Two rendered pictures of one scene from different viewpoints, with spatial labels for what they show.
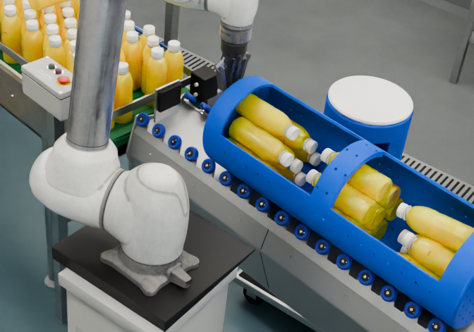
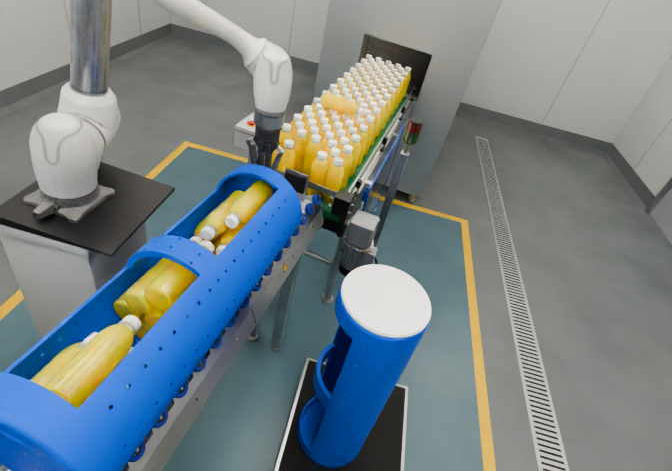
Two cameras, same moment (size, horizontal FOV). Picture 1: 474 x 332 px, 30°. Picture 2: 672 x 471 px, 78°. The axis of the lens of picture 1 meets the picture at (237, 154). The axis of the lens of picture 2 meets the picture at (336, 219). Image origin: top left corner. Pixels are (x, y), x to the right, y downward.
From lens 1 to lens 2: 2.20 m
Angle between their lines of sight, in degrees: 47
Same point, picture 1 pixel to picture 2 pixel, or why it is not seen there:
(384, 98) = (396, 308)
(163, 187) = (39, 125)
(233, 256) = (93, 242)
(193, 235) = (117, 216)
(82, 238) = not seen: hidden behind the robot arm
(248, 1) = (259, 82)
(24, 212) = (313, 244)
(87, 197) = not seen: hidden behind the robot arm
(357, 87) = (397, 284)
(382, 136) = (347, 326)
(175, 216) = (36, 153)
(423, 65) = not seen: outside the picture
